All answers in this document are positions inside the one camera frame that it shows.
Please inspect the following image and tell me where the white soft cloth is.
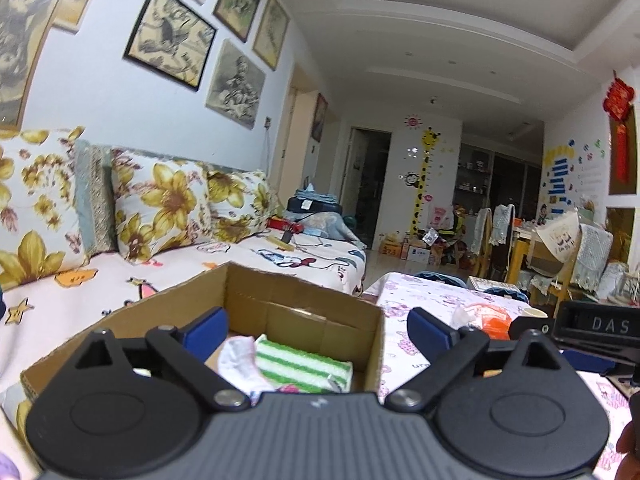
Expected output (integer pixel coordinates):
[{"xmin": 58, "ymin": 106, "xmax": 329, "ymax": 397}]
[{"xmin": 217, "ymin": 336, "xmax": 276, "ymax": 404}]

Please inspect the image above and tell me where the wooden dining chair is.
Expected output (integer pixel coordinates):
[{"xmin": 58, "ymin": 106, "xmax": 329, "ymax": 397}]
[{"xmin": 526, "ymin": 209, "xmax": 613, "ymax": 306}]

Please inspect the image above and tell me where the orange tissue pack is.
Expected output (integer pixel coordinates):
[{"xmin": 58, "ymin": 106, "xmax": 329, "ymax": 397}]
[{"xmin": 451, "ymin": 304, "xmax": 512, "ymax": 340}]

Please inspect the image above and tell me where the pink cartoon tablecloth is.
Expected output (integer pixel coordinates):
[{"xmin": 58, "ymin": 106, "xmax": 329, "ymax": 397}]
[{"xmin": 363, "ymin": 272, "xmax": 631, "ymax": 479}]

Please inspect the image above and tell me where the cartoon print sofa cover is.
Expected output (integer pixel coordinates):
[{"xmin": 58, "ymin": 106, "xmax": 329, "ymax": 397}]
[{"xmin": 1, "ymin": 229, "xmax": 367, "ymax": 390}]

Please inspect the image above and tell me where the green striped sponge cloth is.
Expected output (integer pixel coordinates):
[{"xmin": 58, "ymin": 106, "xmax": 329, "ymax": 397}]
[{"xmin": 255, "ymin": 335, "xmax": 354, "ymax": 393}]

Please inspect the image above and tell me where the brown cardboard box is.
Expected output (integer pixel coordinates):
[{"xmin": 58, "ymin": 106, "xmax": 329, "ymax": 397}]
[{"xmin": 21, "ymin": 262, "xmax": 384, "ymax": 399}]

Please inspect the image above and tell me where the floral cushion near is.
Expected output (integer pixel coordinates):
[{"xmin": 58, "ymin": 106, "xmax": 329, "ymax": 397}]
[{"xmin": 0, "ymin": 127, "xmax": 88, "ymax": 290}]

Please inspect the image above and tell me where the floral cushion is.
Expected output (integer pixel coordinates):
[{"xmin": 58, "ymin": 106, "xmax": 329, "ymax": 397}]
[
  {"xmin": 0, "ymin": 127, "xmax": 88, "ymax": 290},
  {"xmin": 111, "ymin": 148, "xmax": 213, "ymax": 263},
  {"xmin": 207, "ymin": 170, "xmax": 278, "ymax": 243}
]

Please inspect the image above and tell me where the red chinese knot decoration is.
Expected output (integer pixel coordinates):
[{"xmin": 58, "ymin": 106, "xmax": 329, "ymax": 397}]
[{"xmin": 602, "ymin": 72, "xmax": 637, "ymax": 195}]

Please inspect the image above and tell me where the floral cushion middle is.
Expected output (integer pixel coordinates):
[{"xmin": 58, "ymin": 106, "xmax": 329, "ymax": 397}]
[{"xmin": 111, "ymin": 148, "xmax": 213, "ymax": 263}]

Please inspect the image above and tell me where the floral cushion far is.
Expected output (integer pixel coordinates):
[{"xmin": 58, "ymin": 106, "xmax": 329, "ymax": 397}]
[{"xmin": 207, "ymin": 170, "xmax": 278, "ymax": 243}]

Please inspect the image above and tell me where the red box on sofa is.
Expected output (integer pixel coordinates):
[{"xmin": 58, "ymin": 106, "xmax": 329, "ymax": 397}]
[{"xmin": 267, "ymin": 217, "xmax": 304, "ymax": 234}]

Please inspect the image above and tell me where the teal lace cushion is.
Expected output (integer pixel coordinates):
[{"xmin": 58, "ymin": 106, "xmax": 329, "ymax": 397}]
[{"xmin": 75, "ymin": 139, "xmax": 117, "ymax": 257}]

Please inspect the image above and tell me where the giraffe height chart sticker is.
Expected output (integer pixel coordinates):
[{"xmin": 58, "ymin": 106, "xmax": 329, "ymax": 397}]
[{"xmin": 401, "ymin": 126, "xmax": 445, "ymax": 236}]

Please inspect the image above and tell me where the black bag on sofa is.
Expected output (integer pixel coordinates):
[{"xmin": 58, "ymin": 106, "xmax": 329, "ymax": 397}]
[{"xmin": 285, "ymin": 190, "xmax": 343, "ymax": 214}]

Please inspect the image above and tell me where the grey portrait sketch picture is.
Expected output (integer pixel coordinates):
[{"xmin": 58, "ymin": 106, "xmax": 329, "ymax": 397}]
[{"xmin": 205, "ymin": 39, "xmax": 266, "ymax": 129}]

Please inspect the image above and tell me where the black framed bird picture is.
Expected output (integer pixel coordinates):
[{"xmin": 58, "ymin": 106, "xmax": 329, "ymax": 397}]
[{"xmin": 124, "ymin": 0, "xmax": 217, "ymax": 91}]

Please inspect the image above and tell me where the gold framed beige picture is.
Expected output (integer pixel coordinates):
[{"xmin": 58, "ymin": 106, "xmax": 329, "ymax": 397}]
[{"xmin": 253, "ymin": 0, "xmax": 290, "ymax": 70}]

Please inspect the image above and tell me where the large fruit still-life picture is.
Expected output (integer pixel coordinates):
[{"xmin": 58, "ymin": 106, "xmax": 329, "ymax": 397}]
[{"xmin": 1, "ymin": 0, "xmax": 58, "ymax": 130}]

